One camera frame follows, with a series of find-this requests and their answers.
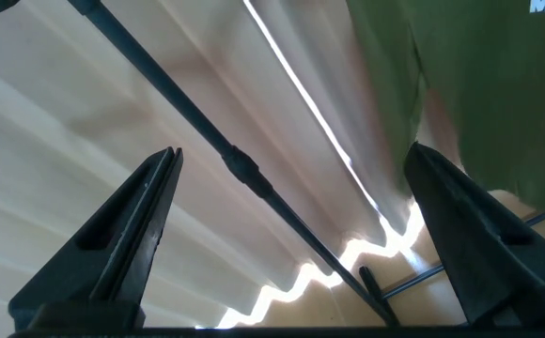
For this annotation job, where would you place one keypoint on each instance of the beige curtain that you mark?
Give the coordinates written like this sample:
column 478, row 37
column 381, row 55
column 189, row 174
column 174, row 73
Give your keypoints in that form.
column 66, row 117

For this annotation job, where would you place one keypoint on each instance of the green long-sleeved shirt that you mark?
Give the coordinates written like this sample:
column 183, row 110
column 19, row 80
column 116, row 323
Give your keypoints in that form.
column 498, row 94

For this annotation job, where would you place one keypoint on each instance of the black clothes rack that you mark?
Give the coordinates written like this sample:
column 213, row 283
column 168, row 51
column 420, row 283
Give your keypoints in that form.
column 242, row 166

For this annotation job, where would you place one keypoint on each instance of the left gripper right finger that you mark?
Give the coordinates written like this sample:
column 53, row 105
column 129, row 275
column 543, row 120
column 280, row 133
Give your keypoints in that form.
column 488, row 272

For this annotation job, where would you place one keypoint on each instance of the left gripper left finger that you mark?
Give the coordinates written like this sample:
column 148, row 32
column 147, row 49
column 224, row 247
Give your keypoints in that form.
column 56, row 291

